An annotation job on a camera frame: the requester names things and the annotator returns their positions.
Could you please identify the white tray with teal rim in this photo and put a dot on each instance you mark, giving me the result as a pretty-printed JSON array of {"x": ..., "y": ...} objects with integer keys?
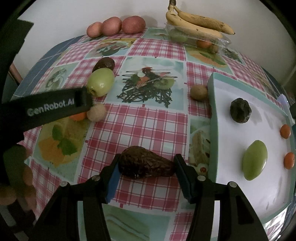
[{"x": 231, "y": 143}]

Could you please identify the brown kiwi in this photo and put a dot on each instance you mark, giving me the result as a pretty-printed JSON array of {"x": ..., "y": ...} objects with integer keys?
[
  {"x": 214, "y": 48},
  {"x": 198, "y": 92},
  {"x": 96, "y": 112}
]

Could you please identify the spotted yellow banana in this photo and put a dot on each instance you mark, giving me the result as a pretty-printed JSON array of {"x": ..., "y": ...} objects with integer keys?
[
  {"x": 194, "y": 29},
  {"x": 208, "y": 23}
]

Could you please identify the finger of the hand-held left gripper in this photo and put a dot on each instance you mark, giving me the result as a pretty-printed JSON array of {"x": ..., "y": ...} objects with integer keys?
[{"x": 84, "y": 99}]

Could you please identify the pink checkered printed tablecloth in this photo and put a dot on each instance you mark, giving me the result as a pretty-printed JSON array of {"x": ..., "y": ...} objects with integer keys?
[{"x": 148, "y": 125}]

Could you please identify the brown wooden chair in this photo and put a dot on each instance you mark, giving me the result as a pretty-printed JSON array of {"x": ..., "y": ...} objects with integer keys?
[{"x": 15, "y": 71}]

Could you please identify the reddish potato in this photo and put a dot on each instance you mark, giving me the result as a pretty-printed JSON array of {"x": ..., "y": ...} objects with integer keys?
[
  {"x": 112, "y": 26},
  {"x": 133, "y": 24},
  {"x": 94, "y": 29}
]

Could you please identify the orange tangerine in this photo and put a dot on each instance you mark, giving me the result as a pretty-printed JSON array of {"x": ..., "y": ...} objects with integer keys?
[
  {"x": 203, "y": 43},
  {"x": 289, "y": 160},
  {"x": 285, "y": 131},
  {"x": 77, "y": 116}
]

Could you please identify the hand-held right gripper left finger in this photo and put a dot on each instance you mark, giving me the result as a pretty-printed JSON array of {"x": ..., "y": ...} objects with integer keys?
[{"x": 113, "y": 183}]

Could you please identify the person's left hand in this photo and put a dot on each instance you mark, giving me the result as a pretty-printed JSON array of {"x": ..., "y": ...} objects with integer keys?
[{"x": 25, "y": 176}]

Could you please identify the green mango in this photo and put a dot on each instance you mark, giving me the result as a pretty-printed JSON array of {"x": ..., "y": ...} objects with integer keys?
[
  {"x": 101, "y": 82},
  {"x": 254, "y": 160},
  {"x": 178, "y": 37}
]

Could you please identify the dark ripe avocado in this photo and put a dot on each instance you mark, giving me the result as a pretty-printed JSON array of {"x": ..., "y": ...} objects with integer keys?
[
  {"x": 104, "y": 64},
  {"x": 145, "y": 165},
  {"x": 240, "y": 110}
]

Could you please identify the clear plastic container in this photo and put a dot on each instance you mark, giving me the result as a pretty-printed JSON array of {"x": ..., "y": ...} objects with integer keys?
[{"x": 222, "y": 42}]

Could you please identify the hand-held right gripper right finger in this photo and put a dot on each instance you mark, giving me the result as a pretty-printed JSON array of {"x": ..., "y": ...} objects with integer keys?
[{"x": 185, "y": 183}]

